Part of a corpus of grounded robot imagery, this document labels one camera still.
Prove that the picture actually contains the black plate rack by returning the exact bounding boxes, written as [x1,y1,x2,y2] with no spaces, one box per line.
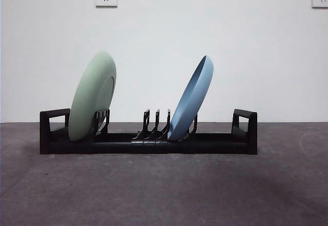
[39,108,258,155]

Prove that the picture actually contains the blue round plate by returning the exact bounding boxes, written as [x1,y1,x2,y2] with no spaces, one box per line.
[167,55,214,142]

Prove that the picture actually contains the green round plate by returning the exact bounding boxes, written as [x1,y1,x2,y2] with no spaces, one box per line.
[68,51,117,142]

